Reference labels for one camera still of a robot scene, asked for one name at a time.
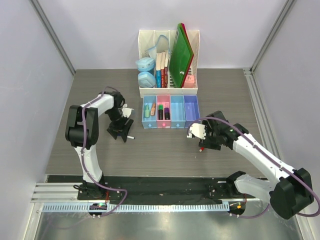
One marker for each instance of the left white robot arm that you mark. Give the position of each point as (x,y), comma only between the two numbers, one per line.
(82,132)

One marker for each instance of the pink eraser box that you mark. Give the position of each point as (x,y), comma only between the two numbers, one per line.
(189,82)

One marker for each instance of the upper blue tape dispenser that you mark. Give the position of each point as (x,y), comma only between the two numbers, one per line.
(146,64)

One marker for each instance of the purple black highlighter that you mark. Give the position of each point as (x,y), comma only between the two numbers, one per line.
(166,113)

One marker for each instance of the red spine book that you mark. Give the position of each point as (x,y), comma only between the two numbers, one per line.
(162,68)
(166,64)

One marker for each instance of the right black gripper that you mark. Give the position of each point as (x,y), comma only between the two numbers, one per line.
(207,143)

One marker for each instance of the orange mini highlighter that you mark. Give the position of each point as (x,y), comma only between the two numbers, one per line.
(153,109)

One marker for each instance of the purple drawer bin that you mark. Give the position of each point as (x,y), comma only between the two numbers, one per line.
(191,107)

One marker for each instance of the green folder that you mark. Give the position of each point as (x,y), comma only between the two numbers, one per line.
(179,58)

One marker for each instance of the lower blue tape dispenser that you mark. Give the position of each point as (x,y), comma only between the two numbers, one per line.
(146,80)

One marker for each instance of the white file organizer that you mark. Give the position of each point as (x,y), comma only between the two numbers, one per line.
(147,39)

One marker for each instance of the pink drawer bin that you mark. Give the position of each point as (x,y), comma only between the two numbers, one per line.
(165,100)

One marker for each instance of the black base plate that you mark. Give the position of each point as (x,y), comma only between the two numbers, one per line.
(160,190)

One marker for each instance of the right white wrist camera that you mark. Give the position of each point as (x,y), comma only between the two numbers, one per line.
(197,130)

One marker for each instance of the green black highlighter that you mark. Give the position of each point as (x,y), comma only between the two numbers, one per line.
(160,112)

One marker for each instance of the blue spine book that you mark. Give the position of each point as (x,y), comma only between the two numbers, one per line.
(158,73)

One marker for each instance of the white cable duct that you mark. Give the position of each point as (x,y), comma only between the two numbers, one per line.
(99,207)

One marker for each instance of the light green mini highlighter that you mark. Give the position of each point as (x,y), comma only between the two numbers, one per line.
(147,111)

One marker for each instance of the red folder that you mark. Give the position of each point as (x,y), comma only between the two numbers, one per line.
(190,53)

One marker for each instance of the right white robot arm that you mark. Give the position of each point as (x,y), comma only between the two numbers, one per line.
(286,189)

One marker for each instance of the blue tape dispenser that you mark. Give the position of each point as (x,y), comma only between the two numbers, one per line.
(146,64)
(146,80)

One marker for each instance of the blue drawer bin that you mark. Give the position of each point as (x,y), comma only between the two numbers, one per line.
(151,122)
(177,111)

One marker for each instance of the blue clear pouch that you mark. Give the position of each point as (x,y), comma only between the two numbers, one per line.
(162,45)

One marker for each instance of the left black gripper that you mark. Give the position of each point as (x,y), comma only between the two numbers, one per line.
(114,130)

